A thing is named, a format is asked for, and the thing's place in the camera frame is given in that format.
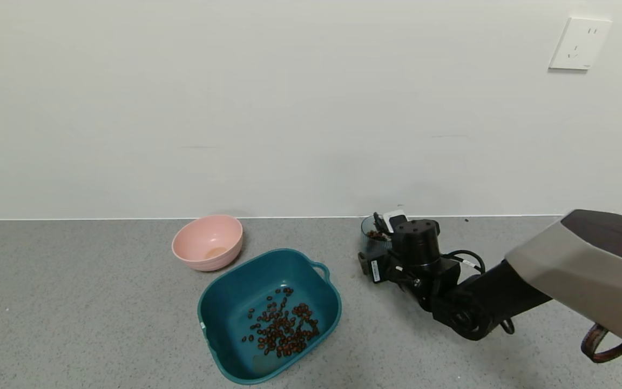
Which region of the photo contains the pink ribbed bowl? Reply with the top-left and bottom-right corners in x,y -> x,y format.
172,214 -> 244,272

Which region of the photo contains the teal plastic basin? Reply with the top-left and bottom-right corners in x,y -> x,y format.
198,248 -> 342,385

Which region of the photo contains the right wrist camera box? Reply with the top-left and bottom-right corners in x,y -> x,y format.
384,210 -> 409,234

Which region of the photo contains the black labelled arm cable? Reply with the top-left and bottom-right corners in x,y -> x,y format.
445,250 -> 485,274

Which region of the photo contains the white wall socket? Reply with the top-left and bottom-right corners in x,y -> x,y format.
549,18 -> 612,71

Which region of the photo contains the brown strap loop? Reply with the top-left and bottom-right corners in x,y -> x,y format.
581,323 -> 622,364

